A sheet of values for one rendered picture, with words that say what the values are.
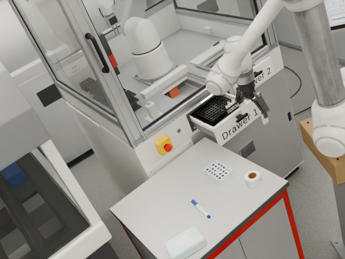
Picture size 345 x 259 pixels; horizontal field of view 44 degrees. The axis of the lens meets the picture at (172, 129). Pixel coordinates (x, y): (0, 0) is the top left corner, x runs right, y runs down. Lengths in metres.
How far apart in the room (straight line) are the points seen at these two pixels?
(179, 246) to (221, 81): 0.66
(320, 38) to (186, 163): 1.00
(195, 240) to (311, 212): 1.20
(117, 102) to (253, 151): 0.99
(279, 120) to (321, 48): 1.27
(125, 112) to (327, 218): 1.40
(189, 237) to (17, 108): 0.81
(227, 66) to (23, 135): 0.79
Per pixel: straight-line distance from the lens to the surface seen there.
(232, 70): 1.69
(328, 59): 1.50
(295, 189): 2.93
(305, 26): 1.44
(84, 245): 1.87
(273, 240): 2.04
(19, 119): 1.55
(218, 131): 2.04
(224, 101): 2.24
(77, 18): 1.81
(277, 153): 2.78
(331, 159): 1.82
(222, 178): 1.95
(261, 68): 2.43
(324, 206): 2.81
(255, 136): 2.58
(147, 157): 2.14
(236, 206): 1.86
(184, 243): 1.75
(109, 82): 1.92
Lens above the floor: 2.08
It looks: 33 degrees down
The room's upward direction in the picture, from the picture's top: 23 degrees counter-clockwise
